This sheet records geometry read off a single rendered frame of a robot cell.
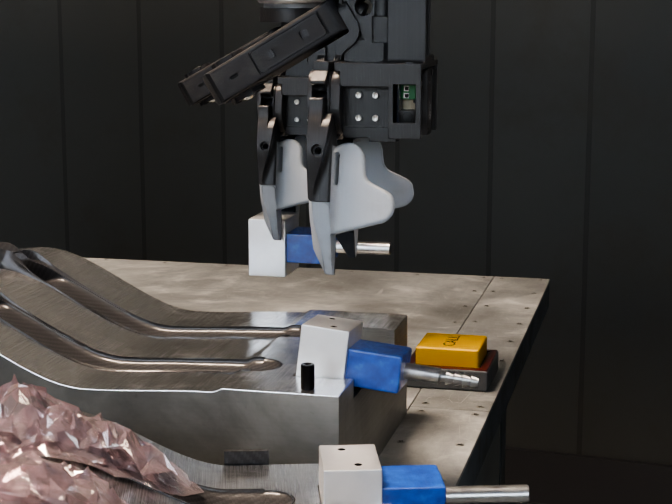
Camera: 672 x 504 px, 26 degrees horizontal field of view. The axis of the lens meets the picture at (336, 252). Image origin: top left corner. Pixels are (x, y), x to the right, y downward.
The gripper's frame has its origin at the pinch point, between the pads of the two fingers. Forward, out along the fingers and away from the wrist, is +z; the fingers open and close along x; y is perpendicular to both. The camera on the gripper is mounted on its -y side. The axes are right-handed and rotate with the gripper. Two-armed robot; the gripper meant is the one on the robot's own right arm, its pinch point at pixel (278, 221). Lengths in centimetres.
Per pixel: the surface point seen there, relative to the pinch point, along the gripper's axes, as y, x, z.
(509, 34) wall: -1, 191, -11
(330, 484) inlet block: 17, -49, 8
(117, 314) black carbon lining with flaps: -9.5, -17.2, 5.6
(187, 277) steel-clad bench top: -24, 43, 15
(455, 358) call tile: 17.1, -0.5, 12.2
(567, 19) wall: 12, 190, -14
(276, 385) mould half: 9.4, -34.4, 6.0
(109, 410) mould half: -2.7, -36.0, 8.2
